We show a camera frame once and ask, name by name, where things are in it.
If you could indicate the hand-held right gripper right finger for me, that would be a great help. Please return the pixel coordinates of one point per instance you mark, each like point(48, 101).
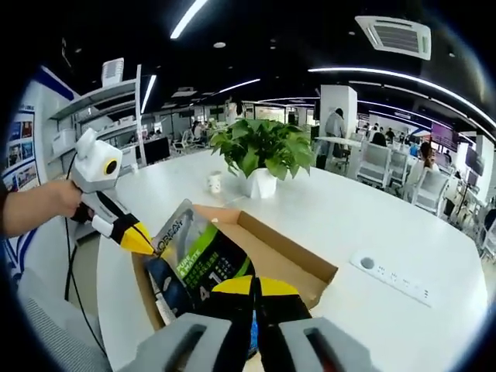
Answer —
point(283, 310)

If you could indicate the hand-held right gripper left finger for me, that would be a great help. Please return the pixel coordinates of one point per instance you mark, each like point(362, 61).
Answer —
point(232, 310)

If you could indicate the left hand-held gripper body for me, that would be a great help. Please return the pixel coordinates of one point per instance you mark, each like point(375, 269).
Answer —
point(91, 166)

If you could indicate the brown cardboard shoe box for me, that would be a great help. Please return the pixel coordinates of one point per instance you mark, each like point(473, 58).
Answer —
point(286, 263)

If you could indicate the soft dark green grey pouch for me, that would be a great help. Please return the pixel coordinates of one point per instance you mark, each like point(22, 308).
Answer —
point(201, 248)

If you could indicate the person's left hand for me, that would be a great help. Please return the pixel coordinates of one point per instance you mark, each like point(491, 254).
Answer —
point(67, 201)

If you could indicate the set of white storage bins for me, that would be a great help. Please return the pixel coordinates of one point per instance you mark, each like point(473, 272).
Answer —
point(64, 139)

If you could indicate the black desk monitor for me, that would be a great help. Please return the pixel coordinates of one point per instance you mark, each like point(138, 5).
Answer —
point(155, 151)

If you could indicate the white metal storage rack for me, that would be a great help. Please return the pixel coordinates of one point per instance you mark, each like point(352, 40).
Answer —
point(100, 91)

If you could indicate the white slatted device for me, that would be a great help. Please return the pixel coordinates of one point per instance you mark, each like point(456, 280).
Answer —
point(112, 71)

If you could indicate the white paper cup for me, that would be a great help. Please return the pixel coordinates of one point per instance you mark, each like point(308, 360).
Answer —
point(215, 182)

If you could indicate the white table outlet panel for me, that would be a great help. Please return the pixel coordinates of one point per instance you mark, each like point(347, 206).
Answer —
point(391, 277)

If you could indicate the white mesh office chair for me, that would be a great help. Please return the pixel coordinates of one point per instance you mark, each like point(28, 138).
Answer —
point(50, 333)

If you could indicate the green plant in white pot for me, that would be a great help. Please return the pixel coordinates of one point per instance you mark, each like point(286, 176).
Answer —
point(263, 147)

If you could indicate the straight ceiling light strip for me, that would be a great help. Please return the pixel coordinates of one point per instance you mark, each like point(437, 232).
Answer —
point(187, 21)

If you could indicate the cluster of white desk chairs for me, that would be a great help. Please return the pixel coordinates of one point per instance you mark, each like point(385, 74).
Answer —
point(376, 159)

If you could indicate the curved ceiling light strip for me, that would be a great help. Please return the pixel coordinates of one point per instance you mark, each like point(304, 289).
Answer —
point(356, 69)

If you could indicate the ceiling air conditioner cassette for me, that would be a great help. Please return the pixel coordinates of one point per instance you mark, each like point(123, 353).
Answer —
point(395, 36)

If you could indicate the blue white wall poster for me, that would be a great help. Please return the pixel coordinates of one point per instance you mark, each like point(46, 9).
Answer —
point(21, 155)

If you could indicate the purple wall screen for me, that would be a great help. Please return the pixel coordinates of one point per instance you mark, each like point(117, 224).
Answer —
point(443, 135)

